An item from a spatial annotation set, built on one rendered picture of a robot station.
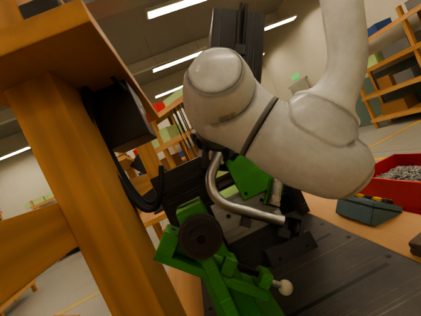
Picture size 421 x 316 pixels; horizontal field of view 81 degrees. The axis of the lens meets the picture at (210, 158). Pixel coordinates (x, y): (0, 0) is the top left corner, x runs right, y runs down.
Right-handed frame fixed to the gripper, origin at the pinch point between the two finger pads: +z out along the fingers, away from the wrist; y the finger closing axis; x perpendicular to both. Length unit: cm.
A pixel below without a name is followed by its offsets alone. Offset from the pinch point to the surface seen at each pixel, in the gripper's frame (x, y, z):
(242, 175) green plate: 2.3, -8.8, 4.4
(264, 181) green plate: 1.7, -15.1, 4.5
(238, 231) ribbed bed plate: 17.7, -13.0, 6.5
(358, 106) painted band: -418, -271, 595
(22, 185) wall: 150, 667, 770
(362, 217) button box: 2.9, -41.2, -0.7
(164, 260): 26.4, -0.1, -22.5
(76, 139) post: 12.5, 23.5, -24.8
